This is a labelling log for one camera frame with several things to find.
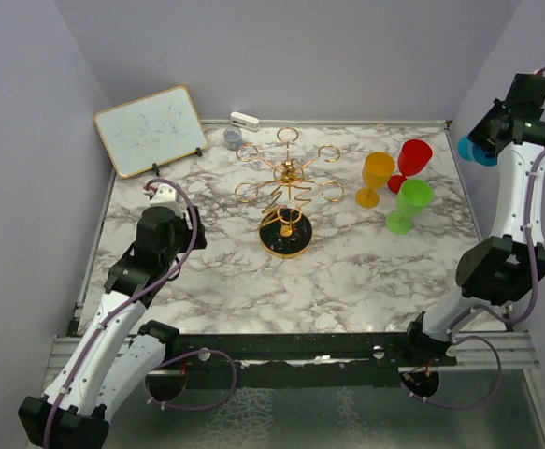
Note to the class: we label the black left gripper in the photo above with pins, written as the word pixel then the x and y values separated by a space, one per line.
pixel 181 223

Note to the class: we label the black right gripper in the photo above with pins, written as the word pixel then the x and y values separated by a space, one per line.
pixel 477 134

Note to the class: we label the blue wine glass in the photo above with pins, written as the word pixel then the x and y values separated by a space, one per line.
pixel 471 152

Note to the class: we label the red wine glass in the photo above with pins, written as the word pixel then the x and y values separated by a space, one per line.
pixel 414 156

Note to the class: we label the green wine glass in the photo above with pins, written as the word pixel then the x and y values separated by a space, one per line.
pixel 412 199

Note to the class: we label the yellow wine glass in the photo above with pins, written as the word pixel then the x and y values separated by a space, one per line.
pixel 377 170

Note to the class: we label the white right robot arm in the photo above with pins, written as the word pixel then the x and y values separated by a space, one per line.
pixel 510 262

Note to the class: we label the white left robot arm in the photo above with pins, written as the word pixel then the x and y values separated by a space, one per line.
pixel 76 409

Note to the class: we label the gold-framed whiteboard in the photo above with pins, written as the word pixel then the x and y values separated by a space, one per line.
pixel 152 131

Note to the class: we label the white stapler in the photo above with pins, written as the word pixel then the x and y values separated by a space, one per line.
pixel 244 121

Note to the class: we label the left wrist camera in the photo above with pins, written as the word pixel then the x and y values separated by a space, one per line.
pixel 163 195

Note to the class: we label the gold wire glass rack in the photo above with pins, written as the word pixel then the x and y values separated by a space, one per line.
pixel 285 231

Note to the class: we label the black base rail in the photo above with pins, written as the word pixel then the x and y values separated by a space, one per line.
pixel 281 361

